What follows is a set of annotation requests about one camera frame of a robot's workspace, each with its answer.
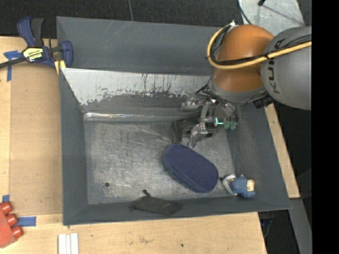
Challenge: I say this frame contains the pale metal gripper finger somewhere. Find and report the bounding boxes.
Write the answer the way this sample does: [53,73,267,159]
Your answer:
[188,124,209,149]
[181,94,202,112]

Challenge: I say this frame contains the black sunglasses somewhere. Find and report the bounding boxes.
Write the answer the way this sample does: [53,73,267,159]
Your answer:
[170,114,221,146]

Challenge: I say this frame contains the dark blue oval case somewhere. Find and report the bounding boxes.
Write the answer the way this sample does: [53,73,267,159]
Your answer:
[162,143,220,194]

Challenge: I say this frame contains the blue toy figure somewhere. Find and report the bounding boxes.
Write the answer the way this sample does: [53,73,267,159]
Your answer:
[221,174,256,199]

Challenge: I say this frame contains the grey metal bin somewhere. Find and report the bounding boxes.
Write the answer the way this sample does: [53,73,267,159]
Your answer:
[55,16,292,226]

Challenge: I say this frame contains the black cloth pouch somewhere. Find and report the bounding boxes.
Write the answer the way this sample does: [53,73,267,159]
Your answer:
[128,189,184,216]

